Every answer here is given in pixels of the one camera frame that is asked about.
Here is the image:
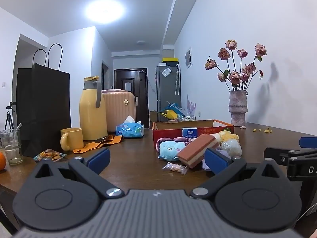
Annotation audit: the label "dark brown door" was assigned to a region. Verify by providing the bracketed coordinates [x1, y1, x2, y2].
[114, 68, 149, 129]

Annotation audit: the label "red cardboard box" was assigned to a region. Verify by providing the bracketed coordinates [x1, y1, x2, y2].
[152, 119, 235, 150]

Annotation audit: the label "small clear snack packet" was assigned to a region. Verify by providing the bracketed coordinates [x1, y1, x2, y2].
[162, 162, 189, 175]

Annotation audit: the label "wall picture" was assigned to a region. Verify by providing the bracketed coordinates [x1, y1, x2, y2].
[185, 47, 193, 69]

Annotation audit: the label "black tripod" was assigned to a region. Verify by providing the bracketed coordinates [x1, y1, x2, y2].
[4, 101, 17, 131]

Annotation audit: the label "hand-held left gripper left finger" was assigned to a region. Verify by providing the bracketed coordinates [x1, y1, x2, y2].
[32, 148, 125, 199]

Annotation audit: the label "orange strap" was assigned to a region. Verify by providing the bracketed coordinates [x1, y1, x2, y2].
[73, 134, 124, 154]

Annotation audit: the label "grey refrigerator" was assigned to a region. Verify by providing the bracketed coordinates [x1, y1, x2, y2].
[156, 64, 182, 116]

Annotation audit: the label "purple plush toy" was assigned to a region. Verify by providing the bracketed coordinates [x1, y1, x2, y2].
[202, 148, 232, 172]

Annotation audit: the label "dried pink roses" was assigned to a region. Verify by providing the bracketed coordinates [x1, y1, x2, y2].
[204, 39, 267, 92]

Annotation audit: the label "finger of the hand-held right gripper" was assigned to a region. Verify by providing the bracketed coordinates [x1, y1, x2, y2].
[299, 136, 317, 149]
[264, 147, 317, 165]

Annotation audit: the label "pink ribbed vase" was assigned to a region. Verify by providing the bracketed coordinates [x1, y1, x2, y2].
[228, 90, 249, 127]

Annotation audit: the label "yellow thermos jug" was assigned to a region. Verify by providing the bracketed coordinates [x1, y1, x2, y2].
[79, 76, 109, 141]

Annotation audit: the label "round ceiling light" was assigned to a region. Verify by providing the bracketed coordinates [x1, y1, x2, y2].
[85, 0, 125, 25]

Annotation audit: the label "black paper bag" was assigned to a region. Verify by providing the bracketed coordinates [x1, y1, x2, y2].
[15, 43, 72, 158]

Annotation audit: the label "glass straw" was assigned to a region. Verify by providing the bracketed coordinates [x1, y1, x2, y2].
[13, 123, 23, 145]

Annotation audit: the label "nut snack packet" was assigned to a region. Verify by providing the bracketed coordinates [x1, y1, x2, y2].
[33, 149, 67, 162]

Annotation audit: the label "brown layered sponge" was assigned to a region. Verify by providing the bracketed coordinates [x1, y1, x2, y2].
[177, 134, 221, 169]

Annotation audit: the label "pile of plastic bags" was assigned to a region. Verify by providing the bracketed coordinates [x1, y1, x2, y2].
[158, 101, 189, 122]

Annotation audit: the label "white umbrella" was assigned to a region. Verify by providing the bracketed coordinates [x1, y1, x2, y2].
[174, 64, 181, 95]

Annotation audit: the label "pink suitcase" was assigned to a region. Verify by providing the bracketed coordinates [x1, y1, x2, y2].
[101, 89, 138, 132]

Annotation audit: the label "small blue white carton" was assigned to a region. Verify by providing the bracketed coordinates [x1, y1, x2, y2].
[182, 127, 198, 138]

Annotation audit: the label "blue plush toy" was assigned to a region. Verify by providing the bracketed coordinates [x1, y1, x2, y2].
[158, 140, 189, 162]

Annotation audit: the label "pink satin scrunchie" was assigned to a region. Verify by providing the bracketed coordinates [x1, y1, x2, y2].
[156, 136, 197, 150]

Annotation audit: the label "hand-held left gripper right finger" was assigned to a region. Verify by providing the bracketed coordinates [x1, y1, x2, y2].
[190, 147, 288, 199]

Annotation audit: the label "clear glass cup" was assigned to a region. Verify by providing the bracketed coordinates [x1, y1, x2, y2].
[0, 129, 23, 165]

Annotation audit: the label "blue tissue pack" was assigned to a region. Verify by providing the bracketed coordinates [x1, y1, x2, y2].
[115, 115, 145, 138]

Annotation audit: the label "yellow mug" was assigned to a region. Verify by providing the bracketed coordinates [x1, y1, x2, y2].
[60, 128, 85, 152]

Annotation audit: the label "white plush toy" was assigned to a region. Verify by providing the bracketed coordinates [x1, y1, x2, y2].
[224, 139, 242, 157]

